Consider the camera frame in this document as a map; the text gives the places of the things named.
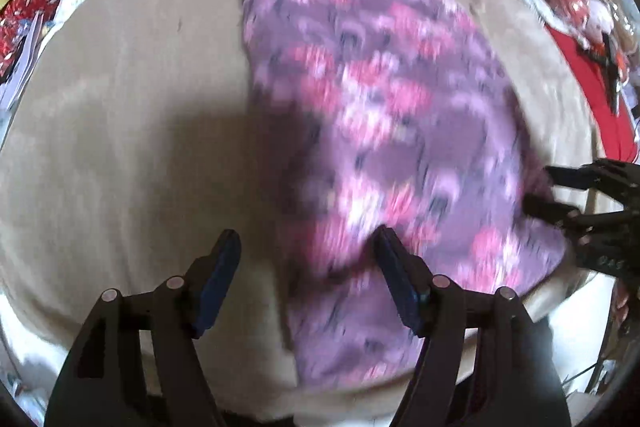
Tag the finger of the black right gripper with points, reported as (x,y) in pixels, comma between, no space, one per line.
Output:
(551,212)
(616,179)

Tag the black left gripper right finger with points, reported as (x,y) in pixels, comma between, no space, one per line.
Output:
(482,361)

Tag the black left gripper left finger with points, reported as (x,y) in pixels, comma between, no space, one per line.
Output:
(133,362)

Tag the purple floral garment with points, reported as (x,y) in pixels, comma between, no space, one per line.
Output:
(396,113)

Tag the red cushion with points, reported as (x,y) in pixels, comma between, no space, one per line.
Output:
(616,131)

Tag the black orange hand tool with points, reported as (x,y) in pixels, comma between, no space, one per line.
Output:
(614,70)

